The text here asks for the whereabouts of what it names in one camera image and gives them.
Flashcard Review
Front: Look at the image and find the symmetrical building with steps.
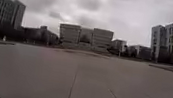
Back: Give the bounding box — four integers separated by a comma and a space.
53, 21, 116, 57

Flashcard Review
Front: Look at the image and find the grey paved plaza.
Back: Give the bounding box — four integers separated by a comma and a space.
0, 38, 173, 98

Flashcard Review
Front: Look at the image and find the small pale building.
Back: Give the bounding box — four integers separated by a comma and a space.
108, 37, 130, 57

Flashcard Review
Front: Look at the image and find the low dark building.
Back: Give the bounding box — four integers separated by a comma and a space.
19, 21, 62, 47

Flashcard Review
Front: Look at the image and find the low grey building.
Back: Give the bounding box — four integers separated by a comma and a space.
126, 43, 154, 62

